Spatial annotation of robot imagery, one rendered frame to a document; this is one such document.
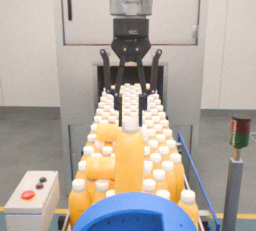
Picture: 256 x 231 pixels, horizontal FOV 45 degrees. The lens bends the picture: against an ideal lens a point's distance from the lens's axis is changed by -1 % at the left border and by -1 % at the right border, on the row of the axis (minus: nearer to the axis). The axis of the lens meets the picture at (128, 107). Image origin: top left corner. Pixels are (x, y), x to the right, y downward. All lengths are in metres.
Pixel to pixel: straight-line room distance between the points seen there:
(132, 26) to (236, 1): 4.28
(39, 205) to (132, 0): 0.57
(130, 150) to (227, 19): 4.26
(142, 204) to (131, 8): 0.38
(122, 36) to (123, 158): 0.27
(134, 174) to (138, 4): 0.37
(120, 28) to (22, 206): 0.53
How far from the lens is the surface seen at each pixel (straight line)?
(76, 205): 0.98
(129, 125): 0.69
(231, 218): 1.24
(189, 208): 0.92
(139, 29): 0.64
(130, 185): 0.74
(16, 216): 0.91
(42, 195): 0.92
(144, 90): 0.67
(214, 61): 4.87
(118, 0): 0.63
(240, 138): 1.08
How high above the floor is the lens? 1.58
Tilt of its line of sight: 17 degrees down
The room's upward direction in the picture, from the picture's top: straight up
